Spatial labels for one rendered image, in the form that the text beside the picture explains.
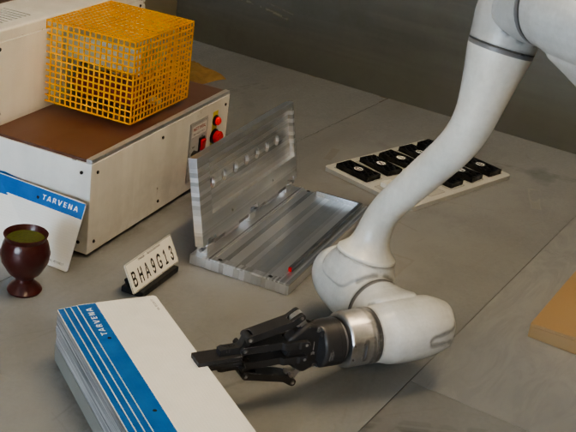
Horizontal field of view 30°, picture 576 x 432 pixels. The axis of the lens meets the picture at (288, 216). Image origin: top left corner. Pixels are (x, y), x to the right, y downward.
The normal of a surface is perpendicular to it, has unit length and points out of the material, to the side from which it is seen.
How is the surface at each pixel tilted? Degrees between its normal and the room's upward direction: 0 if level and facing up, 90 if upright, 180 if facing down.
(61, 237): 69
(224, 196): 79
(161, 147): 90
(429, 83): 90
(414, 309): 24
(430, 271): 0
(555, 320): 3
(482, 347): 0
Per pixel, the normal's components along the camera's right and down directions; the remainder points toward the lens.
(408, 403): 0.13, -0.90
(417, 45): -0.51, 0.29
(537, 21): -0.92, 0.22
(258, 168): 0.91, 0.10
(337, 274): -0.75, -0.22
